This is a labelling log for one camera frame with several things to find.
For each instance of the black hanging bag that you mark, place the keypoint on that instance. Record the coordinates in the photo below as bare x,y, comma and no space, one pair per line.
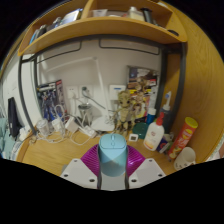
14,116

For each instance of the white red-pump lotion bottle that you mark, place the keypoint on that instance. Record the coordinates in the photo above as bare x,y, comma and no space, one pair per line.
154,135

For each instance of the small white cube clock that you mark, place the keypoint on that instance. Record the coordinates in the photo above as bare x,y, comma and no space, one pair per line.
132,137

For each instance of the wooden shelf unit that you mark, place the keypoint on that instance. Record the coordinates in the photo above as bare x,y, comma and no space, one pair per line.
100,28

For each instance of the blue model kit box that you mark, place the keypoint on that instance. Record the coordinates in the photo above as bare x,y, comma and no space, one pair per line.
50,100

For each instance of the white power adapter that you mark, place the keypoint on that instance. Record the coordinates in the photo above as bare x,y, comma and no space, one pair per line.
71,124
57,126

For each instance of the small blue bottle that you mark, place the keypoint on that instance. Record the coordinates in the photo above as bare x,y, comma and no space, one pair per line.
151,116

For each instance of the white wall box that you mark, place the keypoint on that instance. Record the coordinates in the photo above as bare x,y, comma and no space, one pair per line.
117,92

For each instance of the blue snack packet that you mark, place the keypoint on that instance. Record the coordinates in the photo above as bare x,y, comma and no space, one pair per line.
163,145

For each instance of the dark green round container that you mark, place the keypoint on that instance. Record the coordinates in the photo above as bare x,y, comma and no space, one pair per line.
140,130

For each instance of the metal cup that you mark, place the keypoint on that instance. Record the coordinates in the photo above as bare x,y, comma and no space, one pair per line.
85,115

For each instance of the brown tree figure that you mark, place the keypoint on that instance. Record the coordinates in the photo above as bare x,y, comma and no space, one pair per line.
125,111

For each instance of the clear plastic jar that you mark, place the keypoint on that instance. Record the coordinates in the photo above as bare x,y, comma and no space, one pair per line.
42,127

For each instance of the white mug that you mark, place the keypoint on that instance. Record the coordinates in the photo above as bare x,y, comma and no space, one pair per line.
185,158

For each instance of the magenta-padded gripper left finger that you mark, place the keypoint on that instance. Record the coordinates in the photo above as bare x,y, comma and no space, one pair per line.
80,171

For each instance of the light blue computer mouse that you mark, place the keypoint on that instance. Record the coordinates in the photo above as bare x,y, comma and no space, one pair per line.
112,155

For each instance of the red chips can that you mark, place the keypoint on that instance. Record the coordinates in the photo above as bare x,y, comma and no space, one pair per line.
182,136

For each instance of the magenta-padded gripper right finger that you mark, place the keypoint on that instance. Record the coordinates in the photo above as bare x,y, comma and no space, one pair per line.
146,171

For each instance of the bed with teal bedding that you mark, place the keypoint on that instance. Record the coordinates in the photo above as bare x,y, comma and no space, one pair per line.
5,140

